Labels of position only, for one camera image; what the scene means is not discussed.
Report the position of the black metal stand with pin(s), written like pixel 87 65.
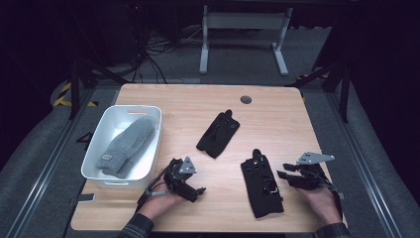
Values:
pixel 75 89
pixel 345 92

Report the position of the yellow black floor tape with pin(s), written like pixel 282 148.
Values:
pixel 62 99

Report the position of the person's left hand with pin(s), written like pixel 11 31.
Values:
pixel 157 205

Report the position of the grey round table grommet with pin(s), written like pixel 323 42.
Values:
pixel 246 99

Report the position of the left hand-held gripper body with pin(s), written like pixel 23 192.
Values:
pixel 176 183

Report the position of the grey labelled mitten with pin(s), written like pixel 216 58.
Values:
pixel 127 145

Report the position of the black glove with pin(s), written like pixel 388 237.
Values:
pixel 262 188
pixel 218 135

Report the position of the white metal desk frame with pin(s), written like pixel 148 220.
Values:
pixel 244 20

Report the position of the metal floor rail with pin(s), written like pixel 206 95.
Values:
pixel 43 172
pixel 366 172

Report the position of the white plastic bin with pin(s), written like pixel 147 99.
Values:
pixel 99 145

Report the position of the grey tape piece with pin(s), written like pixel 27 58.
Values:
pixel 341 196

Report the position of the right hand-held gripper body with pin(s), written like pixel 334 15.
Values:
pixel 312 178

